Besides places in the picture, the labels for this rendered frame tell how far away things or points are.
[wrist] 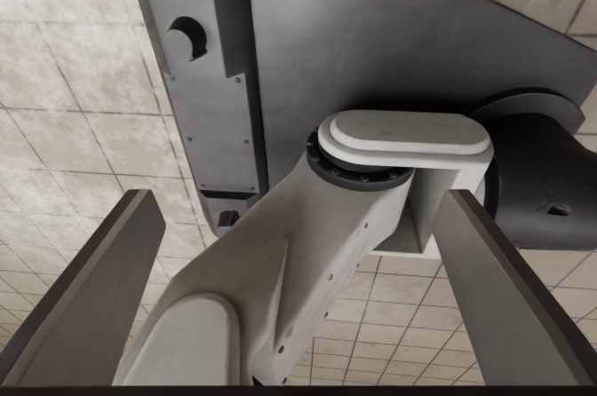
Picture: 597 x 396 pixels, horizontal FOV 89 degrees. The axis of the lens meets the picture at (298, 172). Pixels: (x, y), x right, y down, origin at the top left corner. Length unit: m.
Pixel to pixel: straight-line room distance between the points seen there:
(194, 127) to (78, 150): 0.52
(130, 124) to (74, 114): 0.14
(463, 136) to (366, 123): 0.11
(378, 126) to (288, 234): 0.17
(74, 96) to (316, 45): 0.62
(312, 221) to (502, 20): 0.35
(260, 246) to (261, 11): 0.31
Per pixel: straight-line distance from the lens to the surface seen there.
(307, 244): 0.30
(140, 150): 0.90
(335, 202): 0.34
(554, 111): 0.58
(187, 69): 0.47
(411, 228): 0.51
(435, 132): 0.40
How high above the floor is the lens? 0.61
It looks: 49 degrees down
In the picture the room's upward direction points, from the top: 172 degrees counter-clockwise
